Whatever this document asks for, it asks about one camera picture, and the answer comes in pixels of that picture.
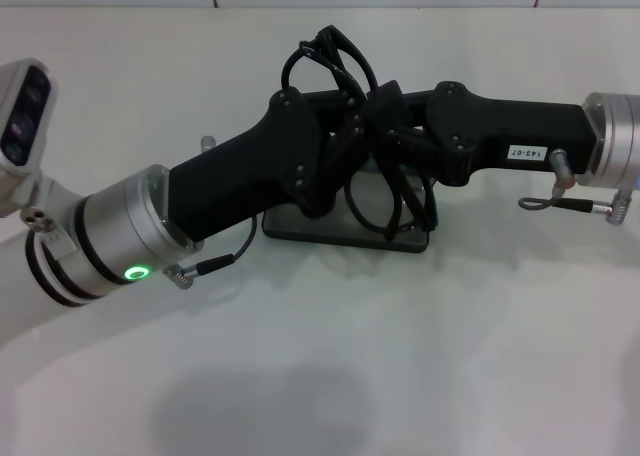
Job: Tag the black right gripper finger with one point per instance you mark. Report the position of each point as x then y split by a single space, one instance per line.
417 106
420 148

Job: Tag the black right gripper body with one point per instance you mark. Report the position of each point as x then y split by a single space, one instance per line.
525 131

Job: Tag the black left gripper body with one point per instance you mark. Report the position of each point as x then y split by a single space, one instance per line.
240 176

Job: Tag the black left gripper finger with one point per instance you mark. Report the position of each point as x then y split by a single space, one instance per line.
345 161
387 101

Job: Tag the black glasses case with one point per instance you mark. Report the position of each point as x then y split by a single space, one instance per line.
320 233

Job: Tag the black round-frame glasses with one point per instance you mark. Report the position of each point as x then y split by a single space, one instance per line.
330 33

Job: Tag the silver left gripper connector stub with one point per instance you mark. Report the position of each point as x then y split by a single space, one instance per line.
207 142

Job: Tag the silver gripper connector stub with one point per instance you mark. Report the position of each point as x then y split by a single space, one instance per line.
207 142
562 163

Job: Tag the silver right gripper connector stub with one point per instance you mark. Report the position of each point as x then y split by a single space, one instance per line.
562 163

